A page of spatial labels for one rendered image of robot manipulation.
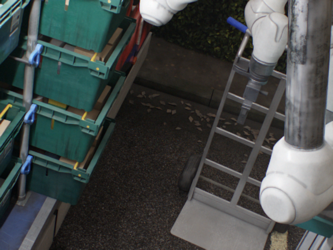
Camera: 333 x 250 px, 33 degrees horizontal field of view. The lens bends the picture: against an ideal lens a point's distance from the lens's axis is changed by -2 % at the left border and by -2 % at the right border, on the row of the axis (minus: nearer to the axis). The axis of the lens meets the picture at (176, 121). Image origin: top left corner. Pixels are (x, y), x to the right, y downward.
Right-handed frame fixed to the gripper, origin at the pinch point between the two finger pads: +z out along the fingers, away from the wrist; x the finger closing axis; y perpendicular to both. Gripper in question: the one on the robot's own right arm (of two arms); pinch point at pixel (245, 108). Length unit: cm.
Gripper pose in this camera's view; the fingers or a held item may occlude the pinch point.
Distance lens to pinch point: 204.8
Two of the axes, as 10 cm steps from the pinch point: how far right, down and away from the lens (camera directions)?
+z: -2.2, 7.7, 6.0
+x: 3.0, -5.4, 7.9
